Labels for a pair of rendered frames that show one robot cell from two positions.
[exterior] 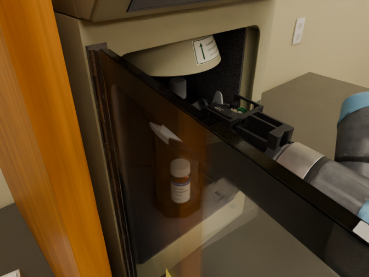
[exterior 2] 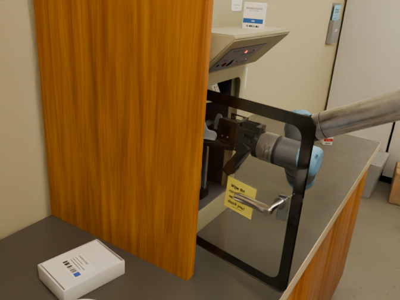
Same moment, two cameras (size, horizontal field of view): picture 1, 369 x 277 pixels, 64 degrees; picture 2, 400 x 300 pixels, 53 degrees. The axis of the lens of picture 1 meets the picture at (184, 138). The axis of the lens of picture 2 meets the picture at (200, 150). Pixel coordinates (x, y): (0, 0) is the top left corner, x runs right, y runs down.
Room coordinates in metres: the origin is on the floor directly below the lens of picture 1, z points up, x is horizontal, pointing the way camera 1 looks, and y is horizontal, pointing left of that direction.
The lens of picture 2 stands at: (-0.58, 0.33, 1.59)
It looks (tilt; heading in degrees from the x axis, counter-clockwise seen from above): 22 degrees down; 342
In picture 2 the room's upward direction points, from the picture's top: 4 degrees clockwise
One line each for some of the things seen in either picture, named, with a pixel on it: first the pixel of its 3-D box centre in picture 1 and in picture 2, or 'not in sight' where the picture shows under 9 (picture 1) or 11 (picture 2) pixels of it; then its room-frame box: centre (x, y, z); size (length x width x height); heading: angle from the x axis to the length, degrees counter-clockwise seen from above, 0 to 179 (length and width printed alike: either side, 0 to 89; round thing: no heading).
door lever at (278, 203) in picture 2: not in sight; (258, 201); (0.07, -0.01, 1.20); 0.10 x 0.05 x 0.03; 32
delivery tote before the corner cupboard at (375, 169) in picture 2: not in sight; (347, 166); (2.24, -2.01, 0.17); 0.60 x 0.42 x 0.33; 39
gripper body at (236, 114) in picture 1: (244, 140); not in sight; (0.35, -0.09, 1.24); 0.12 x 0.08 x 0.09; 41
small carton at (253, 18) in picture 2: not in sight; (254, 15); (0.38, -0.10, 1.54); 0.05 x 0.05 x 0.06; 60
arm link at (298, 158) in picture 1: (292, 174); not in sight; (0.29, -0.14, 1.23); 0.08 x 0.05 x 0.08; 131
